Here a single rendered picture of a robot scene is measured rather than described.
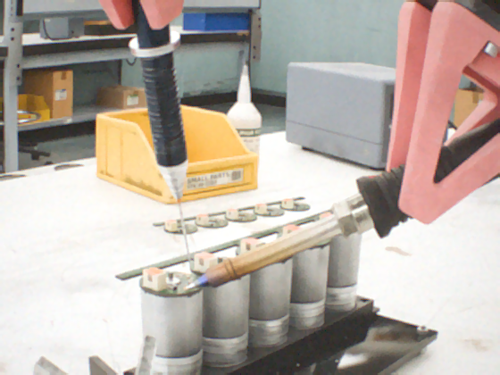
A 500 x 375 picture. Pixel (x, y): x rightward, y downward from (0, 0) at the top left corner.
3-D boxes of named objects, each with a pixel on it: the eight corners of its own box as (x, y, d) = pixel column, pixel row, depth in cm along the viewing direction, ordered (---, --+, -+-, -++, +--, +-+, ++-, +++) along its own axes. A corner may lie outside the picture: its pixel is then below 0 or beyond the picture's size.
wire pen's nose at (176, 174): (156, 203, 27) (150, 165, 26) (170, 186, 28) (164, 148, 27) (185, 207, 27) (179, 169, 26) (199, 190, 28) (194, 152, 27)
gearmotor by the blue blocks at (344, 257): (362, 317, 40) (372, 222, 39) (336, 331, 38) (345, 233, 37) (325, 306, 42) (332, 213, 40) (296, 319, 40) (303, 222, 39)
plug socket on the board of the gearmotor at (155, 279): (171, 287, 30) (171, 270, 30) (155, 292, 29) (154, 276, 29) (157, 281, 30) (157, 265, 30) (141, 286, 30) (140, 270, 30)
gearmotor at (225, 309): (257, 370, 34) (262, 263, 33) (220, 388, 32) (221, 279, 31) (216, 354, 35) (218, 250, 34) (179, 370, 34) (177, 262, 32)
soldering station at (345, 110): (448, 164, 84) (454, 79, 82) (378, 175, 78) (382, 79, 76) (358, 139, 96) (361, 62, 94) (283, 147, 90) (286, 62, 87)
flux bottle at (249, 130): (226, 170, 78) (229, 67, 75) (222, 162, 81) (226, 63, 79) (262, 170, 78) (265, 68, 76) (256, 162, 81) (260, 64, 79)
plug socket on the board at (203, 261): (221, 270, 32) (221, 254, 32) (206, 275, 31) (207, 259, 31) (207, 265, 33) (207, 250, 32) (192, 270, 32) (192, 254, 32)
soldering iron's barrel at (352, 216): (217, 304, 29) (378, 233, 29) (199, 268, 29) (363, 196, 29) (215, 290, 31) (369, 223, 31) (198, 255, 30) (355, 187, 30)
